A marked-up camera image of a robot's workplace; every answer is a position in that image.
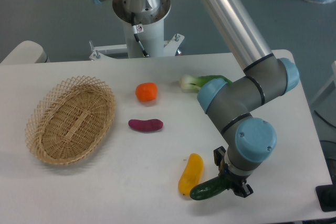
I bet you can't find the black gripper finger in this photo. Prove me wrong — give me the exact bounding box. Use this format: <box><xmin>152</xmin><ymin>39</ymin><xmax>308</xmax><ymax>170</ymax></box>
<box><xmin>232</xmin><ymin>182</ymin><xmax>254</xmax><ymax>198</ymax></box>

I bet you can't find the green cucumber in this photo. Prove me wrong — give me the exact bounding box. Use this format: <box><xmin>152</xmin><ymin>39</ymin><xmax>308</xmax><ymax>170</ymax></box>
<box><xmin>190</xmin><ymin>176</ymin><xmax>231</xmax><ymax>200</ymax></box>

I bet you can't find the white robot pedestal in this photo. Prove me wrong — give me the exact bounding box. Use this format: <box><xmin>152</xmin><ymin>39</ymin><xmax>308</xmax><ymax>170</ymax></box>
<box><xmin>89</xmin><ymin>0</ymin><xmax>185</xmax><ymax>60</ymax></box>

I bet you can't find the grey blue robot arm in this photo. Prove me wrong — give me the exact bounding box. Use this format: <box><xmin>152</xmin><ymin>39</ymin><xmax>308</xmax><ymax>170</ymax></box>
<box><xmin>93</xmin><ymin>0</ymin><xmax>299</xmax><ymax>200</ymax></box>

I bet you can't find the green bok choy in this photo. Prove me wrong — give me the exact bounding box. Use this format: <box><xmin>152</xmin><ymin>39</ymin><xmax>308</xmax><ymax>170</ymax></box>
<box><xmin>180</xmin><ymin>74</ymin><xmax>233</xmax><ymax>92</ymax></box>

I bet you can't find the purple sweet potato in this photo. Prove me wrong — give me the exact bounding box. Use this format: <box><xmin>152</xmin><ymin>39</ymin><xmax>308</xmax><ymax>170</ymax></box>
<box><xmin>128</xmin><ymin>119</ymin><xmax>164</xmax><ymax>132</ymax></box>

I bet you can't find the white chair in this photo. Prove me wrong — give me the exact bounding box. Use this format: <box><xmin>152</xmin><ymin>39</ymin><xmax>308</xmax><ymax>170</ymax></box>
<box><xmin>1</xmin><ymin>40</ymin><xmax>50</xmax><ymax>66</ymax></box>

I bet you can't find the black device at edge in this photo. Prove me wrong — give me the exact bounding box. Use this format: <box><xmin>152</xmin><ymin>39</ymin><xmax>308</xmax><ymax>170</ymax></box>
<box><xmin>316</xmin><ymin>185</ymin><xmax>335</xmax><ymax>212</ymax></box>

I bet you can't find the yellow pepper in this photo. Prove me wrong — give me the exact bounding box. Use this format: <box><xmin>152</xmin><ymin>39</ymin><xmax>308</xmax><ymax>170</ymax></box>
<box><xmin>178</xmin><ymin>153</ymin><xmax>204</xmax><ymax>196</ymax></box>

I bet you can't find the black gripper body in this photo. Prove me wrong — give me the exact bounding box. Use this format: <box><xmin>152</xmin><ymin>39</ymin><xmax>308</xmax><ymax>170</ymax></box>
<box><xmin>213</xmin><ymin>146</ymin><xmax>248</xmax><ymax>189</ymax></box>

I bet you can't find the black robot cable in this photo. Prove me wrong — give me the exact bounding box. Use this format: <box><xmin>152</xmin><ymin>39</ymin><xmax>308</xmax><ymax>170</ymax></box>
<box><xmin>130</xmin><ymin>11</ymin><xmax>150</xmax><ymax>58</ymax></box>

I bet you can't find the woven wicker basket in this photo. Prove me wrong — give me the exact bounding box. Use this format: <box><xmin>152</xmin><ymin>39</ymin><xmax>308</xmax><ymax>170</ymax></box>
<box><xmin>25</xmin><ymin>76</ymin><xmax>116</xmax><ymax>165</ymax></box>

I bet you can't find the orange tomato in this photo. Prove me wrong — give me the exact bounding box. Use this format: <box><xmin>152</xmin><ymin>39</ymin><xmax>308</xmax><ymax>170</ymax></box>
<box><xmin>135</xmin><ymin>82</ymin><xmax>158</xmax><ymax>102</ymax></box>

